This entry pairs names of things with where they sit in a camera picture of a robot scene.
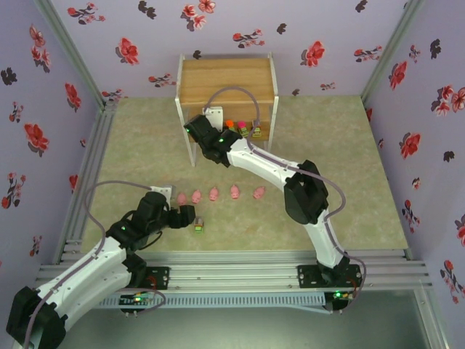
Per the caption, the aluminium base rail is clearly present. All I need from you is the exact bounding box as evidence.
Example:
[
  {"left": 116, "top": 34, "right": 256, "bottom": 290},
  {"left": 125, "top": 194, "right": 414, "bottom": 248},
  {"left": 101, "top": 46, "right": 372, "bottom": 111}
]
[{"left": 34, "top": 250, "right": 435, "bottom": 292}]

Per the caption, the grey right arm cable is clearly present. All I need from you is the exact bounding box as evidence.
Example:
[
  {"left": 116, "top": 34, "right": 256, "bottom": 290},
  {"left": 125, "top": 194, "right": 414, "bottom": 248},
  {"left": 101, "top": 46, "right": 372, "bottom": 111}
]
[{"left": 203, "top": 86, "right": 367, "bottom": 314}]

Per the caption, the wooden shelf with white frame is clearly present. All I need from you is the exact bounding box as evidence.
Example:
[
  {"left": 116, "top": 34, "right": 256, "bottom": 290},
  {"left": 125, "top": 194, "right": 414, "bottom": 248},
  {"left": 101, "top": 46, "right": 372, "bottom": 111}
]
[{"left": 174, "top": 53, "right": 280, "bottom": 167}]

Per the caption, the grey slotted cable duct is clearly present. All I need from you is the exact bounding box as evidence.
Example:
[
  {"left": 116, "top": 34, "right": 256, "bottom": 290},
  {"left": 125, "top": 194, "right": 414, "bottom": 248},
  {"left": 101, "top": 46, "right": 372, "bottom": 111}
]
[{"left": 97, "top": 293, "right": 326, "bottom": 310}]

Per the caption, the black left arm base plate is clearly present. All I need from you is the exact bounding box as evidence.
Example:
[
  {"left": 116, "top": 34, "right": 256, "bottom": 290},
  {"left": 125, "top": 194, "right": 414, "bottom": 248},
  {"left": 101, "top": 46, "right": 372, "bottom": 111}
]
[{"left": 123, "top": 266, "right": 171, "bottom": 292}]

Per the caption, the grey left arm cable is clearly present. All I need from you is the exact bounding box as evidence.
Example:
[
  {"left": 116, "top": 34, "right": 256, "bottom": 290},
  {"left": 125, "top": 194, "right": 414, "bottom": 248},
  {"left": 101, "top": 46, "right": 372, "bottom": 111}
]
[{"left": 27, "top": 180, "right": 166, "bottom": 349}]

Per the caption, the aluminium corner post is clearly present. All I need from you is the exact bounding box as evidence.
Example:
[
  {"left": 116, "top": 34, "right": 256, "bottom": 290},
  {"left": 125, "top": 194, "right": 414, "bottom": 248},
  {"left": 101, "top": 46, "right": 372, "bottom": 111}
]
[
  {"left": 34, "top": 0, "right": 117, "bottom": 110},
  {"left": 359, "top": 0, "right": 426, "bottom": 106}
]

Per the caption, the aluminium frame bar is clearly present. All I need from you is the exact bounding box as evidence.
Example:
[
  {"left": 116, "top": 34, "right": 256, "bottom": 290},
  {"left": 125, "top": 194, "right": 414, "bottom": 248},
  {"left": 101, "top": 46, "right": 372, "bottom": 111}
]
[{"left": 413, "top": 286, "right": 450, "bottom": 349}]

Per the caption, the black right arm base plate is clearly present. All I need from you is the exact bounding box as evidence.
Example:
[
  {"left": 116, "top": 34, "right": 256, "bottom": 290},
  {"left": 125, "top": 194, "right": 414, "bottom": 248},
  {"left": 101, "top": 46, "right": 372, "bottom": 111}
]
[{"left": 296, "top": 265, "right": 364, "bottom": 290}]

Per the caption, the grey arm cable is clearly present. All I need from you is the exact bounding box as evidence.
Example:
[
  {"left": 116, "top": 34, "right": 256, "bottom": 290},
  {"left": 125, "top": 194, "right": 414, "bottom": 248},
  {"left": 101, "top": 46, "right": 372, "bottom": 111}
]
[
  {"left": 27, "top": 180, "right": 166, "bottom": 349},
  {"left": 203, "top": 86, "right": 367, "bottom": 314}
]

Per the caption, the aluminium side rail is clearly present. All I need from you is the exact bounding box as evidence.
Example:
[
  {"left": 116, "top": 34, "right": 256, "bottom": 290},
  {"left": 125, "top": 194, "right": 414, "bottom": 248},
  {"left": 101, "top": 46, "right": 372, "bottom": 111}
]
[{"left": 54, "top": 100, "right": 119, "bottom": 255}]

